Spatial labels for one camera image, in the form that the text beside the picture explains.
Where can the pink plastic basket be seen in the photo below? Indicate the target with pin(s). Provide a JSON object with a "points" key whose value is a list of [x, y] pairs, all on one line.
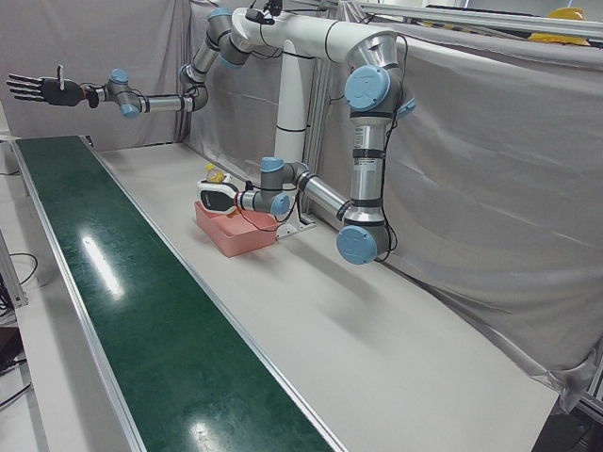
{"points": [[245, 240]]}

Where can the silver robot base bracket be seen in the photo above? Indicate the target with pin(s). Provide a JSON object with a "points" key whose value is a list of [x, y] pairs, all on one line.
{"points": [[297, 228]]}

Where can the orange juice bottle yellow cap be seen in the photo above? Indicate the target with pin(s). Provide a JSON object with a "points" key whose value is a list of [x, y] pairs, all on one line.
{"points": [[216, 176]]}

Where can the green conveyor belt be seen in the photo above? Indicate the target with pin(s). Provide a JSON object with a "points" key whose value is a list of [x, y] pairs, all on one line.
{"points": [[141, 282]]}

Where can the aluminium overhead beam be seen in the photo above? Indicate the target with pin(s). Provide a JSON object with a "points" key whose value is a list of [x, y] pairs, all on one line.
{"points": [[471, 18]]}

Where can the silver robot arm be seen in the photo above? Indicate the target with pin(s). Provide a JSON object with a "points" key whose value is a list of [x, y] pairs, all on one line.
{"points": [[367, 179], [165, 102]]}

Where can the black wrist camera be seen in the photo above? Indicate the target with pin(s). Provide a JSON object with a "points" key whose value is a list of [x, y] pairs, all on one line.
{"points": [[248, 186], [92, 98]]}

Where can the aluminium frame post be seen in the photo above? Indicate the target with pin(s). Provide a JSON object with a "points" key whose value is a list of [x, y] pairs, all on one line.
{"points": [[314, 117]]}

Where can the yellow hard hat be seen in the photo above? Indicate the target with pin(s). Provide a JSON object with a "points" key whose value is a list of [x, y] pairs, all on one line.
{"points": [[567, 13], [558, 37]]}

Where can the grey cloth curtain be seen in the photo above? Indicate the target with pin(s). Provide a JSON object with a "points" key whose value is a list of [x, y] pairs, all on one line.
{"points": [[518, 188], [94, 42]]}

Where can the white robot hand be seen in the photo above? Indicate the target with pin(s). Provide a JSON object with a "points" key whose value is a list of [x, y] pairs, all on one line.
{"points": [[217, 198]]}

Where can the black head camera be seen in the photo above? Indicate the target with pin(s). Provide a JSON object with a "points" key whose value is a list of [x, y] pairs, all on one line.
{"points": [[260, 16]]}

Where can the white robot torso column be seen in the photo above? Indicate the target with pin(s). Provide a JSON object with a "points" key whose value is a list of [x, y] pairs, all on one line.
{"points": [[288, 117]]}

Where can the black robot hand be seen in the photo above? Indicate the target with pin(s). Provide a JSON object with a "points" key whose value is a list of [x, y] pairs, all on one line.
{"points": [[61, 93]]}

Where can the aluminium frame leg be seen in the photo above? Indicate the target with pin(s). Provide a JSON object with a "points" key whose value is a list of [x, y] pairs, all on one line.
{"points": [[11, 273]]}

